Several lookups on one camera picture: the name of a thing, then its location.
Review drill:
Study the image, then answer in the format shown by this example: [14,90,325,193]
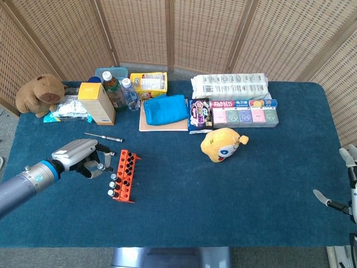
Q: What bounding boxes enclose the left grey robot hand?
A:
[51,138,115,180]

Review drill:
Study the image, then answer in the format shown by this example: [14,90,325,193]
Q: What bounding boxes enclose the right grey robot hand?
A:
[312,145,357,224]

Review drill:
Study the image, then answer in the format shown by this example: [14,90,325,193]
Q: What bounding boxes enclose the orange tube rack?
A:
[112,149,142,204]

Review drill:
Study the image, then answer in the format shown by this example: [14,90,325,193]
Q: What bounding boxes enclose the teal wet wipes pack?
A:
[43,94,94,124]

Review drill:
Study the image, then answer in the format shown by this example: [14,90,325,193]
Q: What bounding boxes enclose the tall yellow cream carton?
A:
[77,82,116,126]

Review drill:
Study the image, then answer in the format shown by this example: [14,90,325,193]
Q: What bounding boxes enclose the green tea bottle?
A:
[101,71,127,110]

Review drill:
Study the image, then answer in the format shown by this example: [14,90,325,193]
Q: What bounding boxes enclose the brown capybara plush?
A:
[15,74,68,118]

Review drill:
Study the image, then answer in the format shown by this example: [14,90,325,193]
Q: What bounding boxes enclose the clear water bottle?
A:
[120,78,141,112]

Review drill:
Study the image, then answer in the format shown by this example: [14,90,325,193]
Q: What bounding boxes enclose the light blue plastic container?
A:
[94,66,129,84]

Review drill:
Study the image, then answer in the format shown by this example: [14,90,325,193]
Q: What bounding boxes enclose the blue folded cloth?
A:
[143,94,189,126]

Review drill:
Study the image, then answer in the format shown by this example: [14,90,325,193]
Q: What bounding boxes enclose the yellow snack bag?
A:
[129,71,168,101]

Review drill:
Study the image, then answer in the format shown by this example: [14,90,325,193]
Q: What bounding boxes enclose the dark blue carpet mat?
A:
[0,80,353,248]

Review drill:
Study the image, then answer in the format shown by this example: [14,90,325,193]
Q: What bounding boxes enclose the dark purple pad pack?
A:
[187,98,214,134]

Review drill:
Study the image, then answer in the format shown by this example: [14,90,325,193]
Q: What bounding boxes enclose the pastel tissue multipack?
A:
[211,107,279,128]

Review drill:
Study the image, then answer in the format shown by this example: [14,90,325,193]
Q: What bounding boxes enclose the wicker folding screen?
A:
[0,0,357,174]

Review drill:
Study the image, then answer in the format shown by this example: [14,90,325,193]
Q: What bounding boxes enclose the grey robot torso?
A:
[111,247,233,268]

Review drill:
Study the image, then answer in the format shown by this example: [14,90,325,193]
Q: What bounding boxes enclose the yellow plush toy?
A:
[200,127,250,164]

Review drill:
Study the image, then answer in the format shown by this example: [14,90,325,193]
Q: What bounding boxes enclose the plastic food wrap box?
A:
[209,99,278,109]

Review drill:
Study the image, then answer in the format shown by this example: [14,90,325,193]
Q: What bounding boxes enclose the white paper towel pack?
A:
[191,73,272,101]

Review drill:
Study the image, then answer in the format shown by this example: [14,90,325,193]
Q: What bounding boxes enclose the white metal frame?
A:
[326,245,352,268]

